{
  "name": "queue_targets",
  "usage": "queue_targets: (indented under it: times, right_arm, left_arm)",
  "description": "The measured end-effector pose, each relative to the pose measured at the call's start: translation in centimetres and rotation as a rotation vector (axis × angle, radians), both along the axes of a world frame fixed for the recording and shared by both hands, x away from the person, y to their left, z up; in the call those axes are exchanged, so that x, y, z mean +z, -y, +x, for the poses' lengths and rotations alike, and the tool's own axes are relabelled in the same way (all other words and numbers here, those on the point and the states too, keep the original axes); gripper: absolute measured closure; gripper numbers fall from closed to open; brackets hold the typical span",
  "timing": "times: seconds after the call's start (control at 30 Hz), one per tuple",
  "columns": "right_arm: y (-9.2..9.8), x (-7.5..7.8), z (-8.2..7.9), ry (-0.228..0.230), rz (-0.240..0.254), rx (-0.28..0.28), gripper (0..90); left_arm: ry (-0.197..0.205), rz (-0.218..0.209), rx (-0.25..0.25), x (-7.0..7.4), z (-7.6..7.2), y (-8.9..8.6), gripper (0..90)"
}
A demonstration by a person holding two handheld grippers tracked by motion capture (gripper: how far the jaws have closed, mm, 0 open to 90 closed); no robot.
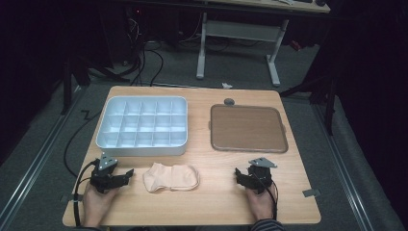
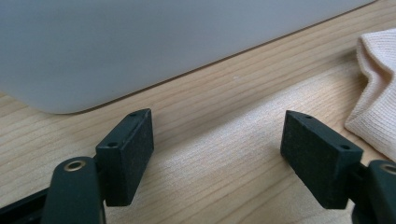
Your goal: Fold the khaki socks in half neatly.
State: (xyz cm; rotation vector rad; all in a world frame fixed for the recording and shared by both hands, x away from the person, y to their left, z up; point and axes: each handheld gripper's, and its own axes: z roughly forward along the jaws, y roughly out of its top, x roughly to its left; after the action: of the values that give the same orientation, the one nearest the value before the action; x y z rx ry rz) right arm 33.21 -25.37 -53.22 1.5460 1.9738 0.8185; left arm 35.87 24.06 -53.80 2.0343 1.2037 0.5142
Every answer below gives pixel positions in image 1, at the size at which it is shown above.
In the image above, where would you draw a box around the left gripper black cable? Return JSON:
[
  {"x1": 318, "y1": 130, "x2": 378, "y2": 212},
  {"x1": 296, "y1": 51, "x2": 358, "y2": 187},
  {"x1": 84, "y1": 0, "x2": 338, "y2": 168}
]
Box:
[{"x1": 72, "y1": 160, "x2": 99, "y2": 228}]

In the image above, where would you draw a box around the person's left hand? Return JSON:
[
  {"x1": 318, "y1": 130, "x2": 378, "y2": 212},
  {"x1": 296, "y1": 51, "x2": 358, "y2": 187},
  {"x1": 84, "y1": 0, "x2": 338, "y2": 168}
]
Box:
[{"x1": 82, "y1": 184, "x2": 120, "y2": 229}]

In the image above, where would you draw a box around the beige sock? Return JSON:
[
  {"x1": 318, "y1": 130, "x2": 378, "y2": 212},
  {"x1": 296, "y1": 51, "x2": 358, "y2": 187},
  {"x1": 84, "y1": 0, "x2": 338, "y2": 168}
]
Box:
[{"x1": 141, "y1": 162, "x2": 201, "y2": 193}]

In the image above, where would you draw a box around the black floor cable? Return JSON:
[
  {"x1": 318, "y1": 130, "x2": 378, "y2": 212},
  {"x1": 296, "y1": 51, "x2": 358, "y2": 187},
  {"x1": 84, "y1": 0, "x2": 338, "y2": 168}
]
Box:
[{"x1": 63, "y1": 109, "x2": 104, "y2": 179}]

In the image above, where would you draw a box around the metal floor rail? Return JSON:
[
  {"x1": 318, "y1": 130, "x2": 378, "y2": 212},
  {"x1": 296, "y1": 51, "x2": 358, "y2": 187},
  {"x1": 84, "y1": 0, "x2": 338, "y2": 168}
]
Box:
[
  {"x1": 0, "y1": 86, "x2": 89, "y2": 225},
  {"x1": 311, "y1": 104, "x2": 376, "y2": 231}
]

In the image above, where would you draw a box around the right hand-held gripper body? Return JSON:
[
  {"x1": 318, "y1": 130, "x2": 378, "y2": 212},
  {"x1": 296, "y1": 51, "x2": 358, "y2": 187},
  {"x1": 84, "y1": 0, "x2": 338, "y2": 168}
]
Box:
[{"x1": 246, "y1": 156, "x2": 279, "y2": 194}]

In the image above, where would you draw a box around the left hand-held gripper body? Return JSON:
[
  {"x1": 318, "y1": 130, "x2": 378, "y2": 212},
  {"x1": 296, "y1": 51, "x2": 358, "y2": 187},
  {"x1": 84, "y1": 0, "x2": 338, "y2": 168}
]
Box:
[{"x1": 89, "y1": 152, "x2": 127, "y2": 194}]

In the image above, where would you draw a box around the bundle of black cables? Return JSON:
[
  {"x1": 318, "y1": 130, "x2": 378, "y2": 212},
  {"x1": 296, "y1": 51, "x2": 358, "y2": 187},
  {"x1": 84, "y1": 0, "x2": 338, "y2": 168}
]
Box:
[{"x1": 120, "y1": 13, "x2": 166, "y2": 88}]

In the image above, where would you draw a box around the person's right hand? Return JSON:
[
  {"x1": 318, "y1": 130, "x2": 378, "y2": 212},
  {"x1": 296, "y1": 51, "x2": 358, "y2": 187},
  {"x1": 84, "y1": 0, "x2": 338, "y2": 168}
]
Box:
[{"x1": 244, "y1": 183, "x2": 279, "y2": 223}]

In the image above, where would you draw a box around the grey tape piece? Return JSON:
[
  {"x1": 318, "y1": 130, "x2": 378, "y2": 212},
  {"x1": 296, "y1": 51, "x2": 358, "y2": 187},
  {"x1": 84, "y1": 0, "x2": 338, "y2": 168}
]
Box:
[
  {"x1": 60, "y1": 193, "x2": 84, "y2": 204},
  {"x1": 302, "y1": 188, "x2": 321, "y2": 198}
]

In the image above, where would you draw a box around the brown plastic tray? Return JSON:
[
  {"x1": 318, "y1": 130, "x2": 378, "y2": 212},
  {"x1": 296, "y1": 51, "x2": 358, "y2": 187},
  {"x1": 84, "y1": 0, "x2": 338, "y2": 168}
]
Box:
[{"x1": 209, "y1": 103, "x2": 289, "y2": 154}]

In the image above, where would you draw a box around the black stand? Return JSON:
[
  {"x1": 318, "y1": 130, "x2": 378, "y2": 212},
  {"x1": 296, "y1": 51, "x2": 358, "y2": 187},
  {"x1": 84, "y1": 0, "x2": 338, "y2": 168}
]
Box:
[
  {"x1": 60, "y1": 56, "x2": 131, "y2": 116},
  {"x1": 278, "y1": 72, "x2": 340, "y2": 137}
]

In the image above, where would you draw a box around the desk with white legs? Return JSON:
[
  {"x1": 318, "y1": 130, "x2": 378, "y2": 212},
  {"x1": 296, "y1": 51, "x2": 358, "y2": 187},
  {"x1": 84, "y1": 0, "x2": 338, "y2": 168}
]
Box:
[{"x1": 195, "y1": 0, "x2": 332, "y2": 88}]

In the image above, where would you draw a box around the white divided organizer box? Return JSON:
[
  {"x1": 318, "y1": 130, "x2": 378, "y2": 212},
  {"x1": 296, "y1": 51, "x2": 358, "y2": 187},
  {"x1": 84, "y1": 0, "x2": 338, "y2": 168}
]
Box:
[{"x1": 95, "y1": 95, "x2": 189, "y2": 158}]

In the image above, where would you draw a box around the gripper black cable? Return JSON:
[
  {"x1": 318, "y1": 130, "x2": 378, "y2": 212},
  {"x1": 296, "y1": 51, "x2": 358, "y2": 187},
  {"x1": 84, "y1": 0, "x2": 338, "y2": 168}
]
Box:
[
  {"x1": 251, "y1": 172, "x2": 280, "y2": 221},
  {"x1": 72, "y1": 160, "x2": 99, "y2": 228}
]

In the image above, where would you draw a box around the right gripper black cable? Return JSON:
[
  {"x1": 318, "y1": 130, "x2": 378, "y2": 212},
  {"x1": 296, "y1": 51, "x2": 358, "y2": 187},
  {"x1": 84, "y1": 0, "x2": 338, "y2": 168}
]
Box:
[{"x1": 251, "y1": 172, "x2": 280, "y2": 221}]

